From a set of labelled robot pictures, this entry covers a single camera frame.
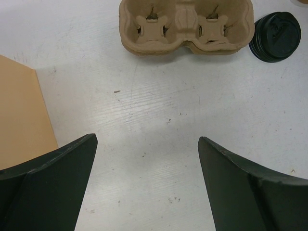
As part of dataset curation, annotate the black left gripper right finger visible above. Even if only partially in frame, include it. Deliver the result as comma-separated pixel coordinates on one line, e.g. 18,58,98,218
198,137,308,231

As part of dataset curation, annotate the black coffee lid stack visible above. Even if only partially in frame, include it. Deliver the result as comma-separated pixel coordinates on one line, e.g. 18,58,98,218
249,12,301,63

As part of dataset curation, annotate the pulp cup carrier tray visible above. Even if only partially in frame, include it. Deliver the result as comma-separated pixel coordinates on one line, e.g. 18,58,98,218
119,0,255,55

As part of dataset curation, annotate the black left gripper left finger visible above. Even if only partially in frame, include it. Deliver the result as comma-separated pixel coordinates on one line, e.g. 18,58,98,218
0,134,98,231

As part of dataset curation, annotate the brown paper takeout bag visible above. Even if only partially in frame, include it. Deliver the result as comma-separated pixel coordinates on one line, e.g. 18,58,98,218
0,56,58,169

